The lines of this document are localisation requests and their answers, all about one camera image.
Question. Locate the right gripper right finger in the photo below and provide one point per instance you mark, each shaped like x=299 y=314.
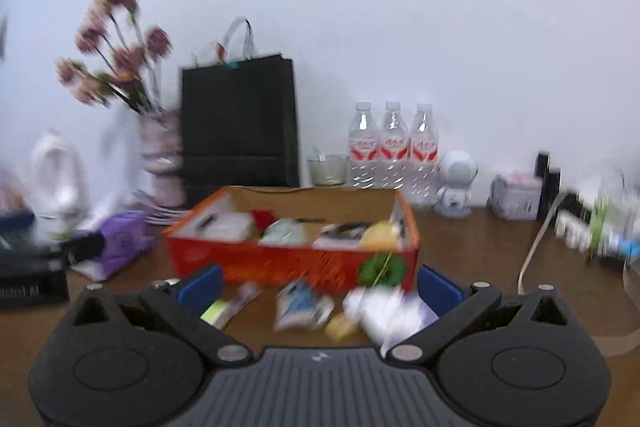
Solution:
x=459 y=309

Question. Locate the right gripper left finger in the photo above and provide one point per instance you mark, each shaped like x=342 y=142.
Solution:
x=179 y=307

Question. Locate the green white sachet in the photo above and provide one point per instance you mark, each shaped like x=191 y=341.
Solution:
x=221 y=312

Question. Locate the white tissue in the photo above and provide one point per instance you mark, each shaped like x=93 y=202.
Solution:
x=388 y=315

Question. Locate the translucent plastic box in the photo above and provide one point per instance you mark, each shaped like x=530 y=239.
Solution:
x=217 y=222

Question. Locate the small yellow packet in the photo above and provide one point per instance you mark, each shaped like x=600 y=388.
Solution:
x=340 y=328

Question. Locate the blue snack packet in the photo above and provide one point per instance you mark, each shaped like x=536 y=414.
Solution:
x=300 y=307

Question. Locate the red fabric rose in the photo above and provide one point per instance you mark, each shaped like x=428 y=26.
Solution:
x=262 y=219

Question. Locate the white detergent jug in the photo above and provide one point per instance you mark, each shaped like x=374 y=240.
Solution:
x=57 y=188

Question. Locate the purple tissue pack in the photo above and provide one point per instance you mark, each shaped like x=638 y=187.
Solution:
x=126 y=239

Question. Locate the small floral tin box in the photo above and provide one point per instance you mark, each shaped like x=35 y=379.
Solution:
x=515 y=196

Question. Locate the white astronaut speaker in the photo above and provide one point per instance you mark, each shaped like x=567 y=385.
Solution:
x=456 y=171

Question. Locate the red orange cardboard box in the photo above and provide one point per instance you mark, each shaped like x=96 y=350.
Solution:
x=335 y=238

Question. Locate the right water bottle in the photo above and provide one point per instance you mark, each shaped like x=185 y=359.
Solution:
x=424 y=143

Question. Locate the water bottle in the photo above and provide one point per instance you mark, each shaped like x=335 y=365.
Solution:
x=424 y=143
x=363 y=147
x=393 y=147

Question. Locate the green small bottle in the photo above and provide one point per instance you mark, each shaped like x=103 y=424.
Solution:
x=600 y=219

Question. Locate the middle water bottle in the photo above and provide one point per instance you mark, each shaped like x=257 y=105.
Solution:
x=393 y=147

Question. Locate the white power strip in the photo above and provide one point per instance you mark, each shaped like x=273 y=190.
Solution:
x=576 y=234

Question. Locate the glass cup with straw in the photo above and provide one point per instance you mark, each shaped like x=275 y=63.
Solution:
x=327 y=169

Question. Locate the left water bottle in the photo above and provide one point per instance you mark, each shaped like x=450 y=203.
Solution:
x=363 y=147

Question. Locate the black paper shopping bag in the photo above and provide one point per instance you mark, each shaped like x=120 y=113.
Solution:
x=238 y=119

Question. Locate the dried pink flowers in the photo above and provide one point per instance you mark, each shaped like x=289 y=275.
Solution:
x=131 y=56

